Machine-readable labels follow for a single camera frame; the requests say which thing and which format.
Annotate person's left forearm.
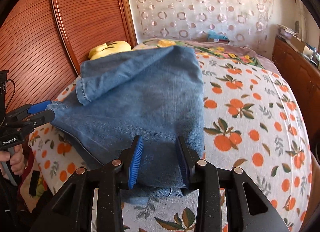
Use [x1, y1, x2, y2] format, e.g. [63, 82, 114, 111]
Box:
[0, 174, 25, 232]

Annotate long wooden cabinet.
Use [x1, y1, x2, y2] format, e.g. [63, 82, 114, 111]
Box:
[272, 36, 320, 145]

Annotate circle pattern sheer curtain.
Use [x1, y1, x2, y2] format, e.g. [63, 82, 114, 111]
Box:
[124, 0, 274, 45]

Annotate blue denim pants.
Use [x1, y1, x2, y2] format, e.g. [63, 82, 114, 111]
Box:
[46, 46, 206, 204]

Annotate stack of papers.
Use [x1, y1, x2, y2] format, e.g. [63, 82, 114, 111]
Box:
[277, 24, 298, 38]

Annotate tan printed cloth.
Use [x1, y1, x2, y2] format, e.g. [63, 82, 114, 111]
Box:
[20, 162, 54, 214]

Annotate orange fruit print bed sheet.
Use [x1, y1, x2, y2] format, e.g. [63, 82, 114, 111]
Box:
[29, 55, 313, 232]

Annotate black rectangular object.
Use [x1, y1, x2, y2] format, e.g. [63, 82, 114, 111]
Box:
[29, 171, 40, 196]

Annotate pink floral blanket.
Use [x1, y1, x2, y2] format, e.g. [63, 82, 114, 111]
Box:
[132, 38, 280, 73]

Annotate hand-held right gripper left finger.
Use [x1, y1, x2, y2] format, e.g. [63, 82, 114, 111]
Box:
[36, 135, 145, 232]

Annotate open cardboard box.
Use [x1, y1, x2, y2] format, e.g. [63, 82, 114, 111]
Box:
[290, 36, 313, 53]

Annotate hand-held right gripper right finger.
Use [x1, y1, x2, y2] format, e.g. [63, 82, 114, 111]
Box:
[175, 135, 288, 232]

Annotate white floral window curtain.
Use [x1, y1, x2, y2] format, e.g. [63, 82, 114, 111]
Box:
[294, 0, 310, 39]

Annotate wooden slatted wardrobe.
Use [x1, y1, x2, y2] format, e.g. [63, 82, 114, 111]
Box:
[0, 0, 138, 115]

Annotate yellow plush toy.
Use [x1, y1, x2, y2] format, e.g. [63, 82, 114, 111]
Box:
[89, 40, 132, 61]

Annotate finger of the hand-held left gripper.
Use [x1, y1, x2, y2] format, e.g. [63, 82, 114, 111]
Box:
[6, 100, 54, 120]
[17, 109, 56, 133]

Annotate person's left hand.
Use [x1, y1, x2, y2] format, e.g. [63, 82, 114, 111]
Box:
[0, 144, 26, 176]

